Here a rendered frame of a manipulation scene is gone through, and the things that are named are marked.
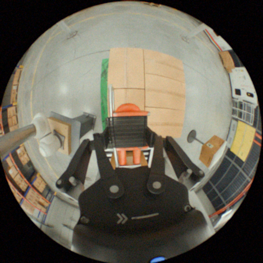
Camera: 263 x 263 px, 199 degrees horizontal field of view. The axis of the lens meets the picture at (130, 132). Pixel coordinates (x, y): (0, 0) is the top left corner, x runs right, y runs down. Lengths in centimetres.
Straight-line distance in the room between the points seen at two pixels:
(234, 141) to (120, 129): 732
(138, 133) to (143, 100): 71
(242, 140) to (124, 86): 733
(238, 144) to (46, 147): 791
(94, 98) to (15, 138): 132
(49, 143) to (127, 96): 87
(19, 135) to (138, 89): 107
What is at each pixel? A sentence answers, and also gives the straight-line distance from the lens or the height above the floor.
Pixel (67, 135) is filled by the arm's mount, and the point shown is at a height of 81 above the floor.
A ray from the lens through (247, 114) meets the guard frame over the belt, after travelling 726.
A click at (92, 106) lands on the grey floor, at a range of 149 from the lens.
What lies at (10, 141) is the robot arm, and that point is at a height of 135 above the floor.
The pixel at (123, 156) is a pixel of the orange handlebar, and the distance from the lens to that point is 20.
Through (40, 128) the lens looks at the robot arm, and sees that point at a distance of 73.
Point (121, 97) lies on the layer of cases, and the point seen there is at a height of 54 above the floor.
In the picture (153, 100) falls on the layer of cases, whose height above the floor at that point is 54.
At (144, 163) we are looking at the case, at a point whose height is 79.
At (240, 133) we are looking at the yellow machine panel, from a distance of 724.
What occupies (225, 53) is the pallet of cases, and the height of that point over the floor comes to 64.
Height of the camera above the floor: 137
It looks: 69 degrees down
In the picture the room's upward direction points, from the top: 168 degrees clockwise
